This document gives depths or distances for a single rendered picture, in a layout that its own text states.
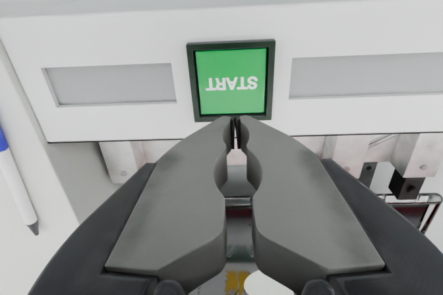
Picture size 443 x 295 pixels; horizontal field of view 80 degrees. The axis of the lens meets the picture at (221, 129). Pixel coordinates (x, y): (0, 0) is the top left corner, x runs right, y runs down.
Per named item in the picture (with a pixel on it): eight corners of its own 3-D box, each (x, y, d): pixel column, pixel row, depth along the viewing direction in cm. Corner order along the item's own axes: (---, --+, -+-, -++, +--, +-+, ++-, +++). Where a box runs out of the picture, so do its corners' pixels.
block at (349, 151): (349, 162, 32) (360, 180, 29) (320, 163, 32) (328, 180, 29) (364, 101, 28) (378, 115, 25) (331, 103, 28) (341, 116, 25)
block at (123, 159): (147, 167, 33) (140, 184, 30) (120, 168, 33) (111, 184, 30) (134, 109, 29) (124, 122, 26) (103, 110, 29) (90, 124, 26)
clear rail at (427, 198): (435, 198, 33) (443, 207, 32) (136, 203, 35) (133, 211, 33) (440, 189, 32) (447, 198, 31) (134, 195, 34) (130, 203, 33)
